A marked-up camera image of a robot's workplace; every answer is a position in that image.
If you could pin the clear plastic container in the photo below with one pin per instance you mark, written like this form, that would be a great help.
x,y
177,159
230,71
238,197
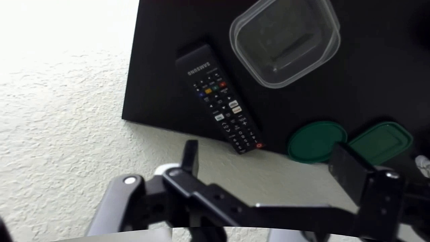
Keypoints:
x,y
286,41

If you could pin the round green lid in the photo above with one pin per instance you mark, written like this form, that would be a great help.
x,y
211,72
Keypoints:
x,y
316,142

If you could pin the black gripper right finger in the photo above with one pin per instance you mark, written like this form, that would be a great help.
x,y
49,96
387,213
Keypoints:
x,y
350,173

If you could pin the black remote control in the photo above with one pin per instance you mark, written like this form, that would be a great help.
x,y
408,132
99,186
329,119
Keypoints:
x,y
215,89

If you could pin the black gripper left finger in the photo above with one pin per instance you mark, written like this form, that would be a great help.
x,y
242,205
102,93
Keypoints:
x,y
189,157

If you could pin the rectangular green lid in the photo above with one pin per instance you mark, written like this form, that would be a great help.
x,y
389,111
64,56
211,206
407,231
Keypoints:
x,y
380,142

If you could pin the black side table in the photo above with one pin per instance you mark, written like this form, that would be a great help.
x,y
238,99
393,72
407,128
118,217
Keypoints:
x,y
156,68

